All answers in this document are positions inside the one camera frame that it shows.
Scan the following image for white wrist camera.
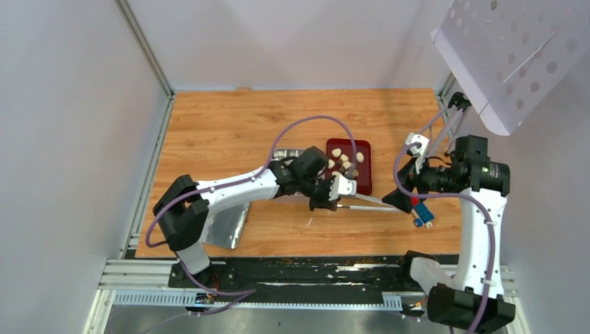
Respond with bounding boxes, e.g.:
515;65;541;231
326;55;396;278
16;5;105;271
330;175;357;200
405;132;430;174

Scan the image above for silver tin lid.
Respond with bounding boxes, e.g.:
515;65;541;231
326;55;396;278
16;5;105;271
199;202;250;249

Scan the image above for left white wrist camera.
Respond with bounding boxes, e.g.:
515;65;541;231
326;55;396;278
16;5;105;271
330;175;357;200

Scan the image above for small tripod stand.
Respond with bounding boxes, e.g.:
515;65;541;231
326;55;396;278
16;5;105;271
418;91;472;157

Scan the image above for red rectangular tray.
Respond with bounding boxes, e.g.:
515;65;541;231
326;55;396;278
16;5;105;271
324;138;373;196

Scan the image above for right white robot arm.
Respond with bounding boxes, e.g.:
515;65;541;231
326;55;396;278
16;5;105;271
382;133;516;333

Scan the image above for silver compartment tin box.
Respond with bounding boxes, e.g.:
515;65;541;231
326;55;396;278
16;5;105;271
271;148;305;161

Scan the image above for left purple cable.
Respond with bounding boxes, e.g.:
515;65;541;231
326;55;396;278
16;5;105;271
145;116;359;250

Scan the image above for white perforated metal panel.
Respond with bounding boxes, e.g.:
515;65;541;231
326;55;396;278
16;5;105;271
431;0;589;136

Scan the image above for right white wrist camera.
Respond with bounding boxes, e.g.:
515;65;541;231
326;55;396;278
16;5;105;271
405;132;430;174

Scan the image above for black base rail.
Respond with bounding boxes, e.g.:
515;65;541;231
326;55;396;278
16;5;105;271
196;255;427;305

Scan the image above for red blue toy car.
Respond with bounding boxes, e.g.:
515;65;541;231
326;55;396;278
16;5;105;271
410;197;434;228

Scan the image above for metal tongs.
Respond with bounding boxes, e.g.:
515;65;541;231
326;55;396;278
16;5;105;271
337;193;401;213

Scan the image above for purple cable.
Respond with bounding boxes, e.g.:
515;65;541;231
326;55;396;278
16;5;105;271
145;116;359;250
392;141;497;334

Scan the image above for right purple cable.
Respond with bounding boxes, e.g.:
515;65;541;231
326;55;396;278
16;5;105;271
392;141;497;334

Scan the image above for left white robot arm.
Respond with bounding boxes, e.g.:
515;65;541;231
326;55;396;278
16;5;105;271
152;146;355;287

